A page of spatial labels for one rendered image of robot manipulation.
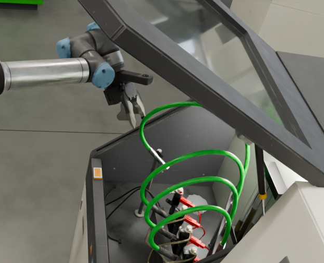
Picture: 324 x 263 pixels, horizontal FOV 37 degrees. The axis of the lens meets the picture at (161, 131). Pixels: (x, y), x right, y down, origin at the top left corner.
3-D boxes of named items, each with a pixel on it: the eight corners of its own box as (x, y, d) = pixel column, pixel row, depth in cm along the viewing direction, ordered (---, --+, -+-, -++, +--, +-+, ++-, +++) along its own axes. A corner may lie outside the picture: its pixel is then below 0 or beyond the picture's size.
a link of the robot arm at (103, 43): (80, 28, 159) (102, 21, 163) (92, 60, 161) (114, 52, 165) (88, 23, 152) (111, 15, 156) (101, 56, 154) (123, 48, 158)
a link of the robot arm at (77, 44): (71, 55, 145) (103, 44, 150) (53, 35, 151) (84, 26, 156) (72, 75, 150) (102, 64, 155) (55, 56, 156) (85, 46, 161)
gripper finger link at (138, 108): (135, 120, 171) (123, 99, 167) (150, 116, 168) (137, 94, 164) (132, 125, 168) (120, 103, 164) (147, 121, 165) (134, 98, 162)
